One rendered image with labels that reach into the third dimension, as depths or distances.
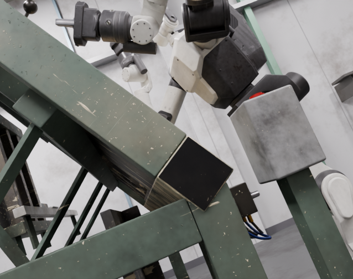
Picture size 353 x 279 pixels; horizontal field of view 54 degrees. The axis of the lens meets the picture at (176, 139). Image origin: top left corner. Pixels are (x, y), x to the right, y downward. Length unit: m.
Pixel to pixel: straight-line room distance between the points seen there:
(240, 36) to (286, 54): 3.57
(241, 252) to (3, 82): 0.66
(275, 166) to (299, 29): 4.42
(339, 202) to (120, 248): 0.84
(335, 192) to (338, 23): 4.18
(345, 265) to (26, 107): 0.75
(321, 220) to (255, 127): 0.24
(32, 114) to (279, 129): 0.53
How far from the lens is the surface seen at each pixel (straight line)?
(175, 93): 1.54
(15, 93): 0.91
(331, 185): 1.31
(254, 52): 1.34
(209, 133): 4.22
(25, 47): 0.80
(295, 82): 1.40
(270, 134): 0.75
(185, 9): 1.18
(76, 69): 0.76
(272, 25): 5.03
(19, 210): 1.67
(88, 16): 1.06
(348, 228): 1.36
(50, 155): 4.59
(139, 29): 0.98
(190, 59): 1.25
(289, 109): 0.79
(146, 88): 1.61
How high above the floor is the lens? 0.79
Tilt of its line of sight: 9 degrees up
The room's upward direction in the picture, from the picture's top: 22 degrees counter-clockwise
